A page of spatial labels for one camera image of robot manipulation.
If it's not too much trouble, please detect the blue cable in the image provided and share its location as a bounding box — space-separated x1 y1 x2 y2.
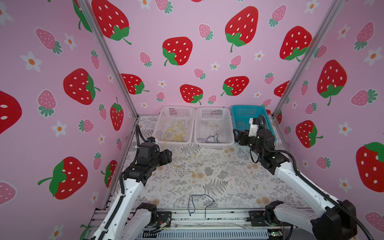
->
197 134 221 144

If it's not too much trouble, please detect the yellow cable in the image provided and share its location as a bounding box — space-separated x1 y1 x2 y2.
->
161 119 190 151

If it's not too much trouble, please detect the blue cables tangle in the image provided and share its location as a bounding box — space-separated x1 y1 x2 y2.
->
187 194 216 219

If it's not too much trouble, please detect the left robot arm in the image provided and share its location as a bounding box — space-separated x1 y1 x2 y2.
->
91 125 172 240

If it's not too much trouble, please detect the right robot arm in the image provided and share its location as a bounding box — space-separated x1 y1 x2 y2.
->
233 115 373 240

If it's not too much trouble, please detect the teal plastic basket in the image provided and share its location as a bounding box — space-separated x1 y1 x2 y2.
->
232 105 275 136

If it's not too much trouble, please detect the white plastic basket middle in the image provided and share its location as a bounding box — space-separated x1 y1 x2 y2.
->
194 107 235 148

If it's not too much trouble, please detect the white plastic basket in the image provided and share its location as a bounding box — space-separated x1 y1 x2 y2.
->
194 107 235 148
153 106 196 145

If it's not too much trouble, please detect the white plastic basket left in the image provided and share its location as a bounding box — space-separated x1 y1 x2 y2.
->
153 106 196 145

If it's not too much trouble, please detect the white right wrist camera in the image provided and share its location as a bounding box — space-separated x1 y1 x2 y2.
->
249 118 263 137

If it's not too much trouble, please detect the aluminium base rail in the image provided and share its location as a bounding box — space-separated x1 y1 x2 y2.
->
86 208 325 240

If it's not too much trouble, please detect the aluminium frame post right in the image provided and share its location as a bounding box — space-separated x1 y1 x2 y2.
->
272 0 345 120

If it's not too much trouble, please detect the aluminium frame post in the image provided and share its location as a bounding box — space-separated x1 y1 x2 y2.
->
272 0 345 120
79 1 139 119

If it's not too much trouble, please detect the aluminium frame post left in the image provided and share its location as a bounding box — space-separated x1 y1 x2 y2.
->
79 1 139 119

